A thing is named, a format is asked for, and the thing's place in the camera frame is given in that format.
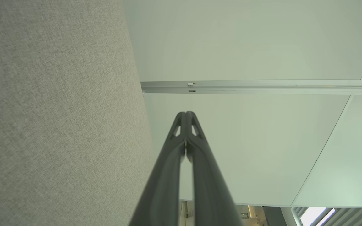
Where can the bright window with louvres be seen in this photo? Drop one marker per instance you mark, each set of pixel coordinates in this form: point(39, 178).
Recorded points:
point(325, 217)

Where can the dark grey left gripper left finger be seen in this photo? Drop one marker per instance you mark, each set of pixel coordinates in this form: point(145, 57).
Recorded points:
point(162, 194)

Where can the grey metal post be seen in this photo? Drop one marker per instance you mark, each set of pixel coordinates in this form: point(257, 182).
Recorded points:
point(262, 87)

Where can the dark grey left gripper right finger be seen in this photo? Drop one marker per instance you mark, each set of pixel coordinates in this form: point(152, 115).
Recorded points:
point(209, 194)

